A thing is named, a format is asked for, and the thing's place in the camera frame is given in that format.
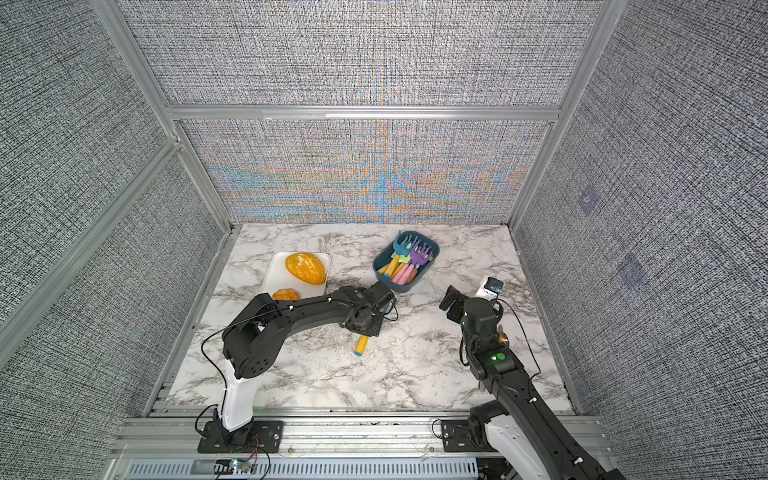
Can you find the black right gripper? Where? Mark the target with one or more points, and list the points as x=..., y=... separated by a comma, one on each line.
x=463, y=307

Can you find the teal plastic storage box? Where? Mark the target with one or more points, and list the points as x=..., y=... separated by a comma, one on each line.
x=386, y=261

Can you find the aluminium front rail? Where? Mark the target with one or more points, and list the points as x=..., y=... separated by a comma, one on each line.
x=172, y=435

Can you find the white rectangular tray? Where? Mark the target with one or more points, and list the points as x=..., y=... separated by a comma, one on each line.
x=277, y=277

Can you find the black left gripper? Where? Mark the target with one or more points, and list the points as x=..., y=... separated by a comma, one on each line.
x=373, y=333

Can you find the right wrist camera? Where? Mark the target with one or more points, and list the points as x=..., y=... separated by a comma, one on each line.
x=490, y=288

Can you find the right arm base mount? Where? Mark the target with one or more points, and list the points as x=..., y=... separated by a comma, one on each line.
x=464, y=436

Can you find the sesame oval bread roll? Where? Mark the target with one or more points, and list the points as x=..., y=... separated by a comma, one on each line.
x=306, y=267

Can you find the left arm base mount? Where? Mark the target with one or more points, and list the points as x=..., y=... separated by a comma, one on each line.
x=264, y=436

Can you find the glazed ring bread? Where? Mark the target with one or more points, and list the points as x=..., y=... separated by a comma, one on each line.
x=286, y=295

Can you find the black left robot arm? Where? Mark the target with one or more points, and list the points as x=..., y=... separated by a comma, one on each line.
x=253, y=340

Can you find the purple rake pink handle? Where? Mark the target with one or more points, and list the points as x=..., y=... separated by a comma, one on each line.
x=419, y=257
x=415, y=272

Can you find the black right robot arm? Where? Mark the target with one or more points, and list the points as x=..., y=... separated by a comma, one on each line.
x=517, y=423

